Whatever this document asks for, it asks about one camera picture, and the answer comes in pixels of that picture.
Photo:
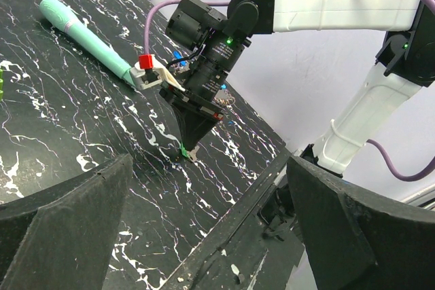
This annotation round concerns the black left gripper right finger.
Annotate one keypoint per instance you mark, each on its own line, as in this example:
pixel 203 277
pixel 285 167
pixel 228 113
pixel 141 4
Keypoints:
pixel 358 239

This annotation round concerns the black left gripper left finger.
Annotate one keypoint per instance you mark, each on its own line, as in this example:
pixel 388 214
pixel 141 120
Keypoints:
pixel 62 237

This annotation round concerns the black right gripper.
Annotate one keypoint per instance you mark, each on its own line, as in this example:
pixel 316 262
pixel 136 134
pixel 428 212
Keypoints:
pixel 191 94

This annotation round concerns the green tagged key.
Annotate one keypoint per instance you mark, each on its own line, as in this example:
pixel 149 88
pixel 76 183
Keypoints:
pixel 190 155

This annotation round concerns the blue tagged key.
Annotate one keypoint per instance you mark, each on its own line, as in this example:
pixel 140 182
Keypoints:
pixel 178 55

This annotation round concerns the green owl toy block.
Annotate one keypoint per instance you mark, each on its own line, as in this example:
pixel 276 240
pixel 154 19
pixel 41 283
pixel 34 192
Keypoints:
pixel 1 85

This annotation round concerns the aluminium rail frame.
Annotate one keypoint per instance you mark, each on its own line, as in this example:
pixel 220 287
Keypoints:
pixel 423 198

